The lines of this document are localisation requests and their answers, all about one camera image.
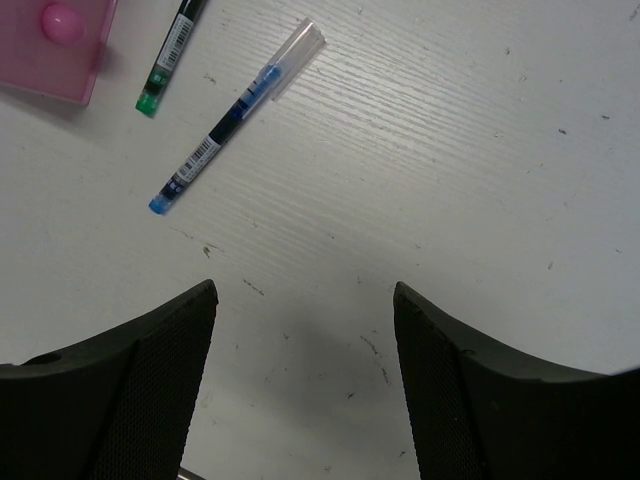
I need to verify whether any pink drawer box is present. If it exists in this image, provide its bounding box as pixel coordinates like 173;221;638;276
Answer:
1;0;118;106

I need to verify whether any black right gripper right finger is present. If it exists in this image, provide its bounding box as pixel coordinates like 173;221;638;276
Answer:
393;283;639;479

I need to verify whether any blue gel pen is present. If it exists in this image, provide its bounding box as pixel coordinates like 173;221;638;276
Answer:
149;18;326;215

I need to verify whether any green gel pen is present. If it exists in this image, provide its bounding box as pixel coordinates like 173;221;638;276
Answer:
135;0;209;118

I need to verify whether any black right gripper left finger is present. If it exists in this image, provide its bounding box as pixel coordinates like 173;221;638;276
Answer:
1;280;218;479

